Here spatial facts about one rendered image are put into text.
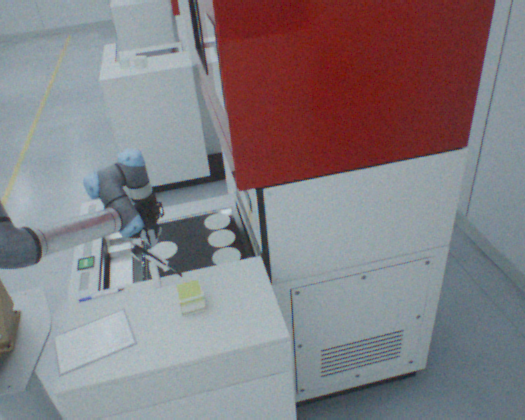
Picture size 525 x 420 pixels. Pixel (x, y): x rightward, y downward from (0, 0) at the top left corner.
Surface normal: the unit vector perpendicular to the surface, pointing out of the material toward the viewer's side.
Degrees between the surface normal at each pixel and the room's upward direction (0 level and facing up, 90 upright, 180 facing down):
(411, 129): 90
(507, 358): 0
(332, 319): 90
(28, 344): 0
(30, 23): 90
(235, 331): 0
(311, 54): 90
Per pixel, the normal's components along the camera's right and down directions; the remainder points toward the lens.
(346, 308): 0.22, 0.54
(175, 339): -0.09, -0.81
